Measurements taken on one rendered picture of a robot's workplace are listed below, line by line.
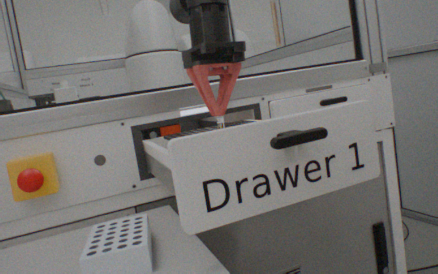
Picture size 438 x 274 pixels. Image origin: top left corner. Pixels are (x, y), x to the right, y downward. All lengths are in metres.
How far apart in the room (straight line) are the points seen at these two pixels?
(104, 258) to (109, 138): 0.30
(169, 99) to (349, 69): 0.48
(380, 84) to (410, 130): 1.35
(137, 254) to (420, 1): 2.03
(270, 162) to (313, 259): 0.57
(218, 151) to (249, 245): 0.49
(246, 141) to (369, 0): 0.70
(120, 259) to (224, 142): 0.20
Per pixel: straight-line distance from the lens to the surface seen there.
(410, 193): 2.48
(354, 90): 0.94
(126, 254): 0.47
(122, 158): 0.72
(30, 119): 0.71
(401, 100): 2.35
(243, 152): 0.41
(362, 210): 1.04
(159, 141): 0.74
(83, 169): 0.72
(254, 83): 0.80
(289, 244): 0.92
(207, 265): 0.47
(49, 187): 0.68
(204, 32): 0.49
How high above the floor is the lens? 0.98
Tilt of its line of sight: 5 degrees down
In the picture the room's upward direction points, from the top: 9 degrees counter-clockwise
